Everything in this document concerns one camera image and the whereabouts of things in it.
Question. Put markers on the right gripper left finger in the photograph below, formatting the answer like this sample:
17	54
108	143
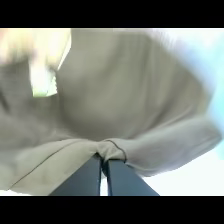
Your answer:
83	180

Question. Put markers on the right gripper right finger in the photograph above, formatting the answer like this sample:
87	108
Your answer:
126	181

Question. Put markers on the grey-brown garment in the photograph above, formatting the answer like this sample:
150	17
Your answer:
116	100

